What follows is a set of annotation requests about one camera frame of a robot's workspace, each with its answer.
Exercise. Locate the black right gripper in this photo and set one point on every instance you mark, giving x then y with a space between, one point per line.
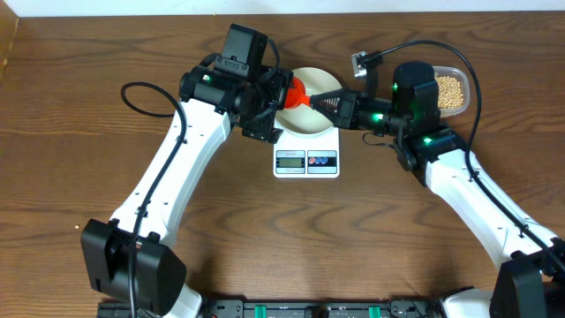
345 117

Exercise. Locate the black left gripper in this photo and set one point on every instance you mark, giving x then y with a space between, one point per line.
274 83

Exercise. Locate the red plastic measuring scoop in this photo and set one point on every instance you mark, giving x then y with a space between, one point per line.
296 95

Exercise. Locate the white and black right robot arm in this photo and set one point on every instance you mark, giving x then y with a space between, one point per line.
529 258

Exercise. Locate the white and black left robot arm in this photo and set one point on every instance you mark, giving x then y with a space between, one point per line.
130 257

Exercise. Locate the cream ceramic bowl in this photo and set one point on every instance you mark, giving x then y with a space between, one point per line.
303 119

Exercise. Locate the white digital kitchen scale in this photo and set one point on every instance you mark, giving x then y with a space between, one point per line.
298 155

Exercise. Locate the pile of soybeans in container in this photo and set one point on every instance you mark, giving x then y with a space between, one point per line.
450 93

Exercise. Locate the clear plastic container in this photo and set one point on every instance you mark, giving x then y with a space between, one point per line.
454 72

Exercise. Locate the black mounting rail with clamps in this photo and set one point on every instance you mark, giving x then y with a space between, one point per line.
401 308

